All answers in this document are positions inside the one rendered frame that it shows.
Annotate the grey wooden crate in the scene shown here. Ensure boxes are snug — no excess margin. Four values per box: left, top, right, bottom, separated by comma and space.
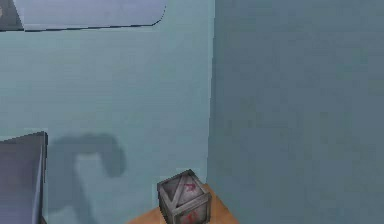
156, 168, 213, 224

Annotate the grey cabinet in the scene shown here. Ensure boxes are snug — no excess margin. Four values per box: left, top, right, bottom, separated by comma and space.
0, 131, 49, 224

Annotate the pale blue wall cupboard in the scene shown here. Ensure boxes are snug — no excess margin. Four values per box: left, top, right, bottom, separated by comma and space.
0, 0, 168, 33

